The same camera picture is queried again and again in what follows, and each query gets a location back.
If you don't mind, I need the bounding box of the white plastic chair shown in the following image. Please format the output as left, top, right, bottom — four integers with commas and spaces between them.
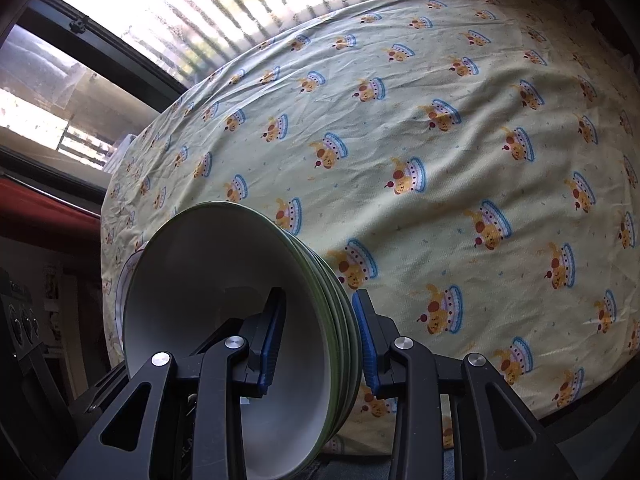
102, 135, 136, 173

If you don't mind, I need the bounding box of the yellow printed tablecloth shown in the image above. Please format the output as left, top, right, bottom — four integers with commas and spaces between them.
99, 0, 640, 456

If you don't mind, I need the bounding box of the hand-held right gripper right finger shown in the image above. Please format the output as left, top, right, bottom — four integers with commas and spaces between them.
351, 289, 576, 480

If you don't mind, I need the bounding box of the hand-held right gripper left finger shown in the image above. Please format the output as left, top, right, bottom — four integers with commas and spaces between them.
62, 287, 287, 480

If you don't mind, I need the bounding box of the balcony railing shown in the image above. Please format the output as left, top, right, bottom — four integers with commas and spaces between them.
57, 0, 416, 166

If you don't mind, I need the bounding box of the dark window frame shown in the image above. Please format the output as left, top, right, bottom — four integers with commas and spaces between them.
0, 0, 201, 196

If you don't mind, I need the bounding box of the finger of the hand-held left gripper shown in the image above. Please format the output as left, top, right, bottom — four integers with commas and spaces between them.
67, 360, 132, 413

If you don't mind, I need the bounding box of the wall poster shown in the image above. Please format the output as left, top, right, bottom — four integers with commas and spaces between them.
46, 264, 63, 311

